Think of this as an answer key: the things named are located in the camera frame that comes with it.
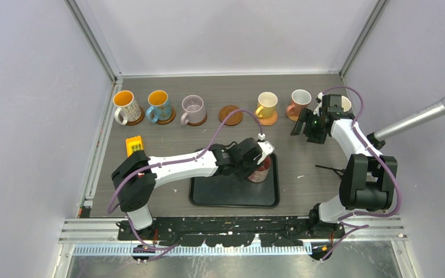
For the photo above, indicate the silver microphone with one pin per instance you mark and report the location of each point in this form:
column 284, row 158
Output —
column 427, row 114

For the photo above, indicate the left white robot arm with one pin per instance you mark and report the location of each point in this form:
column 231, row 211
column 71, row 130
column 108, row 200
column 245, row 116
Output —
column 137, row 177

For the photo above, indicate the lilac mug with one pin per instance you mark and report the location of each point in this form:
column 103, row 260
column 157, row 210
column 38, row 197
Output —
column 194, row 109

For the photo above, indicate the woven rattan coaster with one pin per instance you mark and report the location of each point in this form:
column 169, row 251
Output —
column 293, row 117
column 270, row 120

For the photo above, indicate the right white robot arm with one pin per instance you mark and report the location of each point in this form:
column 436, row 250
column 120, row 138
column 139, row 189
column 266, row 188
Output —
column 368, row 183

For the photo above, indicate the blue mug orange inside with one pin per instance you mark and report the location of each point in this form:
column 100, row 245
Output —
column 158, row 102

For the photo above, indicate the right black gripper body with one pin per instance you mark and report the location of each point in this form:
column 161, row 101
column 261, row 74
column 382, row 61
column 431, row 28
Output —
column 313, row 128

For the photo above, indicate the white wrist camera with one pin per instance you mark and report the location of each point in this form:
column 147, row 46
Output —
column 266, row 147
column 319, row 104

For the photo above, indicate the brown wooden coaster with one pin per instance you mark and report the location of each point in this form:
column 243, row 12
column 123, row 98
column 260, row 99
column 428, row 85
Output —
column 140, row 119
column 228, row 113
column 166, row 116

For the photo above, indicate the white mug orange inside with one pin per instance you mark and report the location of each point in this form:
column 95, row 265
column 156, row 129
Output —
column 127, row 107

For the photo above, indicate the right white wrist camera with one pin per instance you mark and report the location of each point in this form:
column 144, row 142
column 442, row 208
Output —
column 319, row 104

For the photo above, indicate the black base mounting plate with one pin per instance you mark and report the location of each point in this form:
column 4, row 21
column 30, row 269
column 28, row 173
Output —
column 274, row 231

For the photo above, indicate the black serving tray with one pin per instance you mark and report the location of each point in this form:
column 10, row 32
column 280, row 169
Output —
column 231, row 191

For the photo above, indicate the dark wooden coaster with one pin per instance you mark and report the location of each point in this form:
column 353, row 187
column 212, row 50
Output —
column 198, row 123

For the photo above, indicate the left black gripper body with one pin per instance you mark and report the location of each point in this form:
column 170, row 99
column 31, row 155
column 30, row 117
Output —
column 244, row 168

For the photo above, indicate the cream mug yellow handle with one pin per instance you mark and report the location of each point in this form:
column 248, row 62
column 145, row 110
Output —
column 266, row 103

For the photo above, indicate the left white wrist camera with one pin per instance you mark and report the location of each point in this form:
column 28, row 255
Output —
column 266, row 147

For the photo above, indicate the white mug pink handle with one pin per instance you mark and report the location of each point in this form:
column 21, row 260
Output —
column 300, row 99

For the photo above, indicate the white mug black handle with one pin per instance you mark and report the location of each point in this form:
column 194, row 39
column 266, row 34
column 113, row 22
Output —
column 346, row 103

